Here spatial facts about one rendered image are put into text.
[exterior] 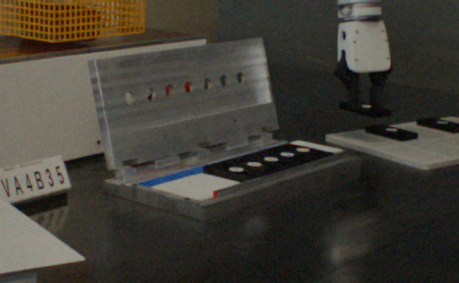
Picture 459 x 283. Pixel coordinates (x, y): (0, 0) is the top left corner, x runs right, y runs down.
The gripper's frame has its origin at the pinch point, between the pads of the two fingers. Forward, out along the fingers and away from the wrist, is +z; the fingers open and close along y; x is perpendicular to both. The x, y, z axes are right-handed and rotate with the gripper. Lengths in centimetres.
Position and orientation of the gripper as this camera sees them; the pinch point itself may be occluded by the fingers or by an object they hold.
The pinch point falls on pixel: (366, 98)
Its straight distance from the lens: 205.9
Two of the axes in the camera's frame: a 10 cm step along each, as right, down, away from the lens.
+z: 0.7, 10.0, 0.6
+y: 8.2, -0.9, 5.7
